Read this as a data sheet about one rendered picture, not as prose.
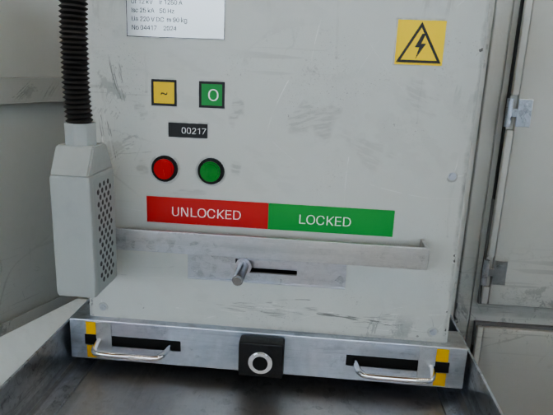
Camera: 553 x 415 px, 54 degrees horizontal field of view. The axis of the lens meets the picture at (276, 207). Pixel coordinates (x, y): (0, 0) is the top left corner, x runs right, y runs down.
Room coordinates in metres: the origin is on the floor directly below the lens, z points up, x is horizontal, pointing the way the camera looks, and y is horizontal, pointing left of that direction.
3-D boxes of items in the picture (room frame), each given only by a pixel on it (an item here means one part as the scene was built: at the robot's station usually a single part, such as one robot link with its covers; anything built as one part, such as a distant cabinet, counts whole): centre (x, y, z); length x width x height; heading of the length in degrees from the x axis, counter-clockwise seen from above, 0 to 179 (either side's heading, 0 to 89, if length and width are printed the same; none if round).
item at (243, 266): (0.65, 0.04, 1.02); 0.06 x 0.02 x 0.04; 176
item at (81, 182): (0.61, 0.22, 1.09); 0.08 x 0.05 x 0.17; 176
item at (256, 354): (0.64, 0.01, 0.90); 0.06 x 0.03 x 0.05; 86
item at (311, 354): (0.68, 0.01, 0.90); 0.54 x 0.05 x 0.06; 86
